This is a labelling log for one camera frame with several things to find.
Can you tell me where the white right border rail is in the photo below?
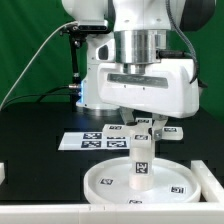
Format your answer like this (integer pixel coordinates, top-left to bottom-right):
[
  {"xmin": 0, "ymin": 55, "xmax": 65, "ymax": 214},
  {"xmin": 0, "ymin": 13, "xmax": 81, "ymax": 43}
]
[{"xmin": 191, "ymin": 160, "xmax": 224, "ymax": 204}]

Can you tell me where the white round table top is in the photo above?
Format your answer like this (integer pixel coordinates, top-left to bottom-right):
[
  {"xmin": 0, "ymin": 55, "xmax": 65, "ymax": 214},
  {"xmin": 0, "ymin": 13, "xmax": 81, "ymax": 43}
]
[{"xmin": 84, "ymin": 157, "xmax": 201, "ymax": 204}]

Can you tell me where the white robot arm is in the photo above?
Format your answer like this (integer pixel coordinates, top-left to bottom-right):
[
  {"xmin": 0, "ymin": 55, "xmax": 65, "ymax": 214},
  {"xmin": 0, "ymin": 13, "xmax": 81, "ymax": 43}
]
[{"xmin": 97, "ymin": 0, "xmax": 216, "ymax": 139}]

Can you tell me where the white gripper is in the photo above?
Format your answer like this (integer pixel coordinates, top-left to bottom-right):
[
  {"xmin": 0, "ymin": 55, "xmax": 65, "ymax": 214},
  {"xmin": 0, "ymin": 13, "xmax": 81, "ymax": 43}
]
[{"xmin": 97, "ymin": 61, "xmax": 199, "ymax": 141}]

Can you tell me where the white border rail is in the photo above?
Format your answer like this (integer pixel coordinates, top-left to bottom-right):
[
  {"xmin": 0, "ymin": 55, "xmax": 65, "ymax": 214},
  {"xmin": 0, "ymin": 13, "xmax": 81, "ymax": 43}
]
[
  {"xmin": 191, "ymin": 160, "xmax": 224, "ymax": 204},
  {"xmin": 0, "ymin": 203, "xmax": 224, "ymax": 224}
]

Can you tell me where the white cross-shaped table base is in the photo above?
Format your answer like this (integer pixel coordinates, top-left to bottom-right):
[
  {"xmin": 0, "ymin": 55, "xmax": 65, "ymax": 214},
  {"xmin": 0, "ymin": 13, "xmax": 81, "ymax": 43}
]
[{"xmin": 102, "ymin": 118, "xmax": 183, "ymax": 143}]

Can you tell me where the white front border rail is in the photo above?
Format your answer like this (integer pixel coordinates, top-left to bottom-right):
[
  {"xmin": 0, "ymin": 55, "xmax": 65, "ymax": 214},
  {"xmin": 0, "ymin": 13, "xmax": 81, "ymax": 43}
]
[{"xmin": 0, "ymin": 203, "xmax": 224, "ymax": 224}]

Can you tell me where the white left border block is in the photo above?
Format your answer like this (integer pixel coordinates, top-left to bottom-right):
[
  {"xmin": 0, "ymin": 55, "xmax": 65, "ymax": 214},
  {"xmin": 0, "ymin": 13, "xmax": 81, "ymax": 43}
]
[{"xmin": 0, "ymin": 163, "xmax": 5, "ymax": 185}]

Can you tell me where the grey cable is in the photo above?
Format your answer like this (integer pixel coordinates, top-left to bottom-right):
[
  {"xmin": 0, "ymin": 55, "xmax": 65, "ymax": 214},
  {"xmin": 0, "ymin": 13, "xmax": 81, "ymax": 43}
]
[{"xmin": 0, "ymin": 21, "xmax": 80, "ymax": 111}]

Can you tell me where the black cable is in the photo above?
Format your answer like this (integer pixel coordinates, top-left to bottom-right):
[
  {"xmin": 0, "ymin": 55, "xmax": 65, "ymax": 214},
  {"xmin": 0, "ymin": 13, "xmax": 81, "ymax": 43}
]
[{"xmin": 0, "ymin": 85, "xmax": 81, "ymax": 111}]

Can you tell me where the white marker sheet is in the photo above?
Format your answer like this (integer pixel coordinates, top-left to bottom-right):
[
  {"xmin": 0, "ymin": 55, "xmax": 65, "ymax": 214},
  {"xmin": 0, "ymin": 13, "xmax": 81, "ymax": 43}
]
[{"xmin": 58, "ymin": 132, "xmax": 130, "ymax": 151}]

